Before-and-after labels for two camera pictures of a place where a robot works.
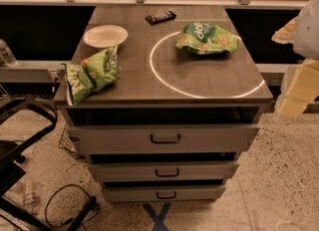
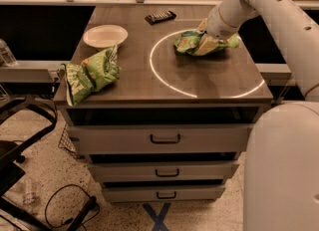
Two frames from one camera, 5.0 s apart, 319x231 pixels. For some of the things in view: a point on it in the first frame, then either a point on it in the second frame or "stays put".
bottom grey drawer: [162, 194] stays put
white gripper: [307, 32] -> [216, 25]
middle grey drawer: [163, 171] stays put
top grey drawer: [121, 139] stays put
